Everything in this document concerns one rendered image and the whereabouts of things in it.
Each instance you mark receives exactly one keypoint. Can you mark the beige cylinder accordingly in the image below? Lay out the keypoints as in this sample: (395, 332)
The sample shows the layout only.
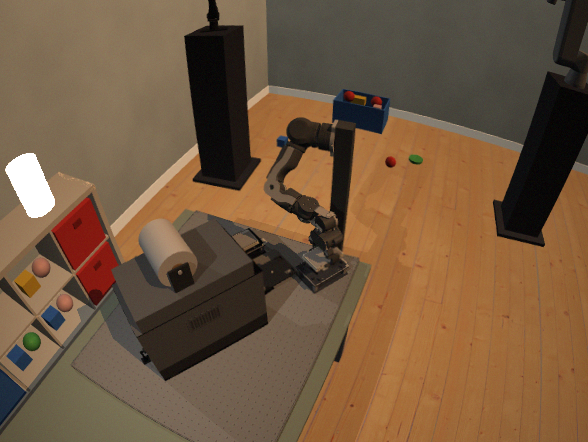
(164, 248)

